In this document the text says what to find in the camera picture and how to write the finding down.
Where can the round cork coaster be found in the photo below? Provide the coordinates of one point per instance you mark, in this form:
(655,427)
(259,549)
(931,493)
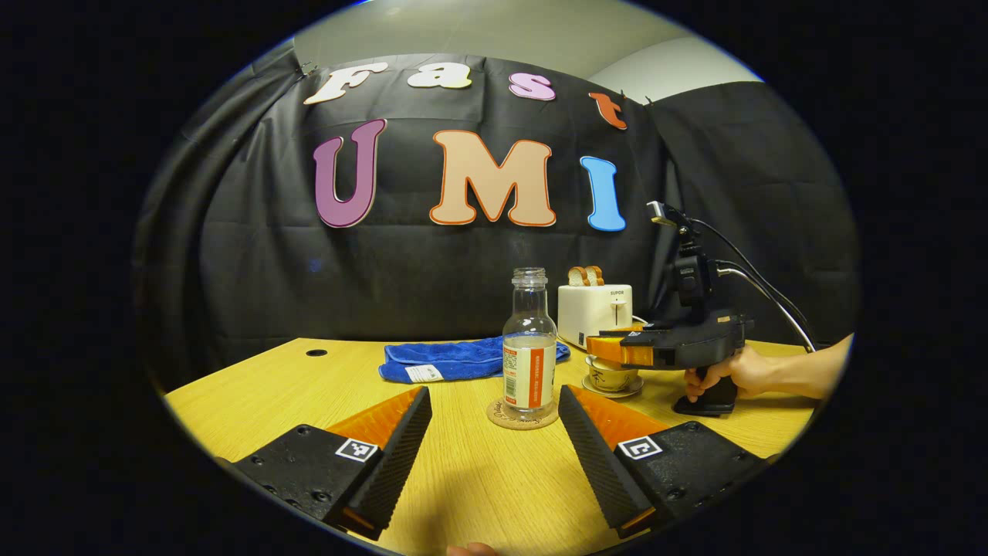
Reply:
(502,417)

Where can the white toaster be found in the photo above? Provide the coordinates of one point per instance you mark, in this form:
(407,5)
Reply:
(590,313)

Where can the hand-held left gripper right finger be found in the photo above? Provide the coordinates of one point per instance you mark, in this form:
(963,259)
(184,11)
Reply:
(594,455)

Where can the bread slice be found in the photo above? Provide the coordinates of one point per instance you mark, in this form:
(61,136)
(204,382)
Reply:
(594,276)
(576,276)

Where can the cream ceramic teacup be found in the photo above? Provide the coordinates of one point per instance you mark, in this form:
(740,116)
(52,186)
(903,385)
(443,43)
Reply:
(611,380)

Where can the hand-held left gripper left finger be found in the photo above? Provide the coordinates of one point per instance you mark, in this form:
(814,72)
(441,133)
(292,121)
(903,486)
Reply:
(394,455)

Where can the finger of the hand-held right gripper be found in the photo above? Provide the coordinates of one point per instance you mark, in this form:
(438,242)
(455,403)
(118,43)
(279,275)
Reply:
(625,330)
(617,351)

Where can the blue towel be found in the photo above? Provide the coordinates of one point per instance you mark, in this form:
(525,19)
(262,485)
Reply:
(455,357)

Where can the clear glass water bottle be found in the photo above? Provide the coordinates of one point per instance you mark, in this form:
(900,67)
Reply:
(529,363)

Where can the cream ceramic saucer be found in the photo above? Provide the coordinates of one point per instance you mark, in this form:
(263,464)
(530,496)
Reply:
(617,394)

